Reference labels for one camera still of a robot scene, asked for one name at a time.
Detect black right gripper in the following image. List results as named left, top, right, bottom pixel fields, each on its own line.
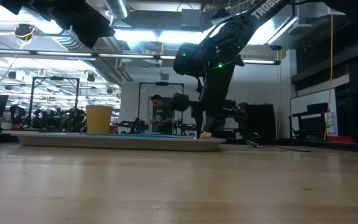
left=194, top=98, right=249, bottom=138

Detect yellow paper cup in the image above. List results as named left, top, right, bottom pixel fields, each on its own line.
left=85, top=105, right=114, bottom=135

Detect metal spoon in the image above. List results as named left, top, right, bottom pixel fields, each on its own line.
left=244, top=131, right=312, bottom=153

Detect grey plastic tray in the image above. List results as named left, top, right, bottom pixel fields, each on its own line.
left=13, top=133, right=227, bottom=152

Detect person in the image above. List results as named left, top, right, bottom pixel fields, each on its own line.
left=149, top=94, right=174, bottom=136

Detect black cart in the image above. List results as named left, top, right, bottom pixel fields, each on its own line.
left=288, top=102, right=329, bottom=141

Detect whiteboard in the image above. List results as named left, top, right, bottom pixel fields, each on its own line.
left=290, top=88, right=339, bottom=137

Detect red flat object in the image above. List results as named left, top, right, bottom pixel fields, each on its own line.
left=326, top=135, right=354, bottom=144

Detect black metal frame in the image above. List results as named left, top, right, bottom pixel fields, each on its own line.
left=137, top=81, right=185, bottom=132
left=27, top=76, right=81, bottom=129

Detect yellow hanging cable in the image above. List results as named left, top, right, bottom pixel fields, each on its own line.
left=323, top=13, right=335, bottom=141

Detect ceiling-mounted black camera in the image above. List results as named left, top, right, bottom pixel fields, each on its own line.
left=13, top=22, right=37, bottom=42

